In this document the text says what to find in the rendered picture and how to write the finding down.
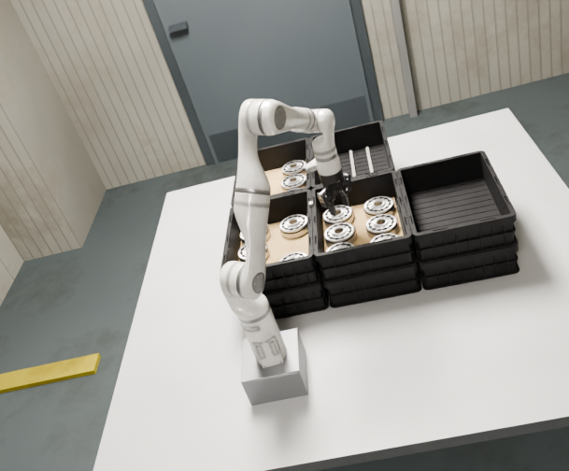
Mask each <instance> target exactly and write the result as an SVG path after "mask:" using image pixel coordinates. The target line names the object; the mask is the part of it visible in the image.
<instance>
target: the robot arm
mask: <svg viewBox="0 0 569 471"><path fill-rule="evenodd" d="M334 124H335V118H334V113H333V112H332V111H331V110H330V109H328V108H322V109H309V108H306V107H289V106H287V105H285V104H283V103H281V102H279V101H277V100H274V99H248V100H246V101H244V102H243V104H242V106H241V108H240V111H239V119H238V164H237V175H236V185H235V201H234V213H235V218H236V221H237V223H238V226H239V228H240V230H241V233H242V235H243V237H244V240H245V244H246V262H245V263H244V262H239V261H230V262H228V263H226V264H225V265H224V266H223V267H222V269H221V271H220V287H221V290H222V293H223V295H224V297H225V299H226V300H227V302H228V304H229V306H230V308H231V310H232V311H233V312H234V314H235V315H237V317H238V319H239V321H240V323H241V325H242V328H243V330H244V332H245V335H246V337H247V339H248V342H249V344H250V347H251V349H252V351H253V353H254V356H255V358H256V360H257V362H258V364H260V365H261V366H262V367H263V368H266V367H270V366H273V365H276V364H282V363H284V358H285V357H286V354H287V348H286V346H285V343H284V340H283V338H282V335H281V333H280V331H279V329H278V326H277V322H276V319H275V317H274V314H273V311H272V309H271V307H270V305H269V302H268V300H267V298H266V297H265V295H263V288H264V284H265V276H266V232H267V221H268V213H269V206H270V194H271V187H270V183H269V180H268V178H267V175H266V174H265V172H264V170H263V167H262V165H261V162H260V160H259V156H258V151H257V139H258V136H274V135H278V134H281V133H284V132H287V131H292V132H296V133H308V134H311V133H323V136H318V137H316V138H315V139H314V140H313V141H312V149H313V151H314V155H315V159H313V160H312V161H311V162H310V163H308V164H306V165H305V167H304V169H305V172H307V173H309V172H312V171H315V170H318V172H319V176H320V181H321V183H322V185H323V187H322V191H321V192H320V193H317V196H318V198H319V200H320V203H321V205H322V206H323V207H326V208H328V209H329V212H330V214H331V215H333V216H336V215H337V214H336V210H335V206H334V200H335V196H336V195H337V194H338V193H341V194H342V195H341V198H342V202H343V205H344V206H349V197H348V195H349V192H351V178H350V174H347V173H343V170H342V166H341V163H340V159H339V157H338V154H337V151H336V146H335V143H334ZM343 184H344V185H343ZM347 184H348V186H347ZM329 194H330V195H331V196H330V195H329ZM330 200H331V203H330Z"/></svg>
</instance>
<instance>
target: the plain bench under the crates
mask: <svg viewBox="0 0 569 471"><path fill-rule="evenodd" d="M388 141H389V145H390V149H391V156H392V159H393V163H394V167H395V172H396V171H397V170H398V169H399V168H403V167H407V166H411V165H415V164H423V163H428V162H431V161H436V160H440V159H445V158H448V157H452V156H457V155H461V154H465V153H469V152H474V151H478V150H483V151H485V152H486V154H487V156H488V158H489V160H490V162H491V165H492V167H493V169H494V171H495V173H496V175H497V177H498V179H499V180H500V181H501V183H502V185H503V187H504V189H505V192H506V194H507V196H508V198H509V200H510V202H511V204H512V206H513V208H514V209H515V211H516V215H517V220H516V221H515V222H514V225H515V227H516V231H515V236H516V238H517V240H518V242H519V250H518V251H516V253H517V256H518V259H517V264H518V266H519V272H518V273H517V274H512V275H507V276H501V277H497V278H488V279H482V280H478V281H473V282H468V283H463V284H458V285H453V286H448V287H443V288H438V289H433V290H424V289H423V287H422V283H421V279H420V284H421V291H419V292H418V293H410V294H405V295H399V296H394V297H390V298H385V299H379V300H375V301H370V302H365V303H360V304H355V305H350V306H345V307H336V308H332V307H330V300H329V306H328V308H327V309H325V310H321V311H316V312H311V313H306V314H301V315H296V316H291V317H287V318H281V319H276V322H277V326H278V329H279V331H280V332H281V331H286V330H291V329H294V328H297V329H298V331H299V334H300V337H301V339H302V342H303V344H304V347H305V350H306V370H307V386H308V395H304V396H299V397H293V398H289V399H284V400H279V401H275V402H270V403H264V404H259V405H255V406H252V405H251V404H250V402H249V399H248V397H247V395H246V393H245V390H244V388H243V386H242V384H241V367H242V350H243V339H247V337H246V335H245V332H244V330H243V328H242V325H241V323H240V321H239V319H238V317H237V315H235V314H234V312H233V311H232V310H231V308H230V306H229V304H228V302H227V300H226V299H225V297H224V295H223V293H222V290H221V287H220V267H221V260H222V254H223V248H224V242H225V237H226V230H227V224H228V219H229V212H230V208H231V207H232V206H231V201H232V194H233V188H234V182H235V176H233V177H229V178H223V179H219V180H215V181H211V182H208V183H204V184H200V185H196V186H192V187H189V188H185V189H181V190H177V191H173V192H170V193H167V194H166V197H165V201H164V207H163V211H162V215H161V218H160V221H159V225H158V229H157V232H156V236H155V239H154V243H153V246H152V250H151V254H150V257H149V263H148V267H147V271H146V275H145V277H144V281H143V285H142V289H141V292H140V295H139V299H138V303H137V306H136V310H135V316H134V319H133V323H132V327H131V331H130V334H129V337H128V341H127V345H126V348H125V352H124V355H123V359H122V363H121V369H120V373H119V376H118V379H117V383H116V387H115V391H114V393H113V397H112V401H111V405H110V408H109V411H108V415H107V421H106V425H105V429H104V432H103V435H102V439H101V443H100V447H99V450H98V453H97V457H96V461H95V465H94V468H93V471H318V470H323V469H329V468H334V467H339V466H345V465H350V464H360V463H365V462H371V461H376V460H381V459H387V458H392V457H398V456H403V455H408V454H414V453H419V452H424V451H430V450H440V449H445V448H450V447H456V446H461V445H466V444H472V443H477V442H482V441H488V440H493V439H498V438H504V437H510V436H514V435H525V434H530V433H535V432H541V431H546V430H551V429H557V428H563V427H567V426H569V189H568V188H567V186H566V185H565V184H564V182H563V181H562V179H561V178H560V177H559V175H558V174H557V173H556V171H555V170H554V169H553V167H552V166H551V165H550V163H549V162H548V160H547V159H546V158H545V156H544V155H543V154H542V152H541V151H540V150H539V148H537V147H536V145H535V144H534V142H533V141H532V139H531V138H530V137H529V135H528V134H527V133H526V131H525V130H524V129H523V127H522V126H521V125H520V123H519V122H518V120H517V119H516V118H515V116H514V115H513V114H512V112H511V111H510V110H509V108H505V109H501V110H497V111H493V112H490V113H486V114H482V115H478V116H475V117H471V118H467V119H463V120H459V121H453V122H449V123H445V124H441V125H437V126H434V127H430V128H426V129H422V130H418V131H415V132H411V133H407V134H403V135H398V136H392V137H388ZM418 273H419V277H420V272H419V270H418Z"/></svg>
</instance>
